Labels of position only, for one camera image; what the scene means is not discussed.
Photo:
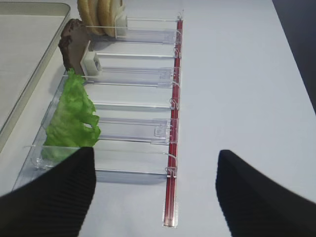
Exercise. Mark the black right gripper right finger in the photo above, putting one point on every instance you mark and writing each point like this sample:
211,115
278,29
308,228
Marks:
254,205

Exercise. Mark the clear acrylic rack, right side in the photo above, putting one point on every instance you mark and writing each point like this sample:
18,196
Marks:
136,94

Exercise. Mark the tan bun half, one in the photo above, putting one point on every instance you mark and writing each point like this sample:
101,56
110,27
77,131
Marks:
107,12
88,11

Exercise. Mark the tan bun half, right one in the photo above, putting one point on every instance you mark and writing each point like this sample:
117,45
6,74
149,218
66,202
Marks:
107,12

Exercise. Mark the white metal tray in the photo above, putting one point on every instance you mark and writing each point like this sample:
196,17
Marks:
29,33

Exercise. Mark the green lettuce leaf in rack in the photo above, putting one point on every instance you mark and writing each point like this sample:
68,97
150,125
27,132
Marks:
74,122

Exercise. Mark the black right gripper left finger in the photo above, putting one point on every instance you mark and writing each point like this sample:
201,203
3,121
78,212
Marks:
53,205

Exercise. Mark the brown meat patty in rack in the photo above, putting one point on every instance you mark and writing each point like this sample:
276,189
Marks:
72,44

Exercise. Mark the tan bun half, left one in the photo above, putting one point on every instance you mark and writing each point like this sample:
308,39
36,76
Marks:
88,11

